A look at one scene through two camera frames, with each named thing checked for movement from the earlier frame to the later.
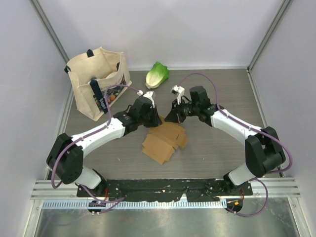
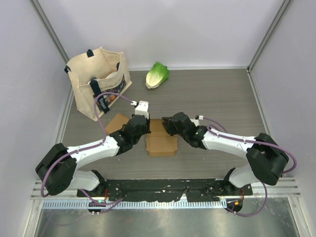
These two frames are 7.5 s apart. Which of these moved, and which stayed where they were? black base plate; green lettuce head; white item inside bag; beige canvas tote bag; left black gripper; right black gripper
Moved: right black gripper; left black gripper
Stayed: black base plate; beige canvas tote bag; white item inside bag; green lettuce head
